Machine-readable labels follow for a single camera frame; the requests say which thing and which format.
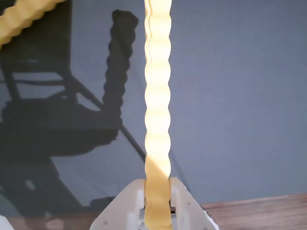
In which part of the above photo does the grey textured mat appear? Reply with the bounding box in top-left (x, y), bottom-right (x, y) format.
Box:
top-left (0, 0), bottom-right (307, 219)

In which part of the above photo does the yellow crinkle-cut fry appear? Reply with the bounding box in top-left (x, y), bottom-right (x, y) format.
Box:
top-left (0, 0), bottom-right (67, 51)
top-left (143, 0), bottom-right (174, 230)

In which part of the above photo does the white object corner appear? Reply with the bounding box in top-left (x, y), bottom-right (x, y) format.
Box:
top-left (0, 215), bottom-right (12, 230)

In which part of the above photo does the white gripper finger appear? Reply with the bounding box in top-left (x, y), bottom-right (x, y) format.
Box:
top-left (169, 177), bottom-right (219, 230)
top-left (89, 179), bottom-right (147, 230)

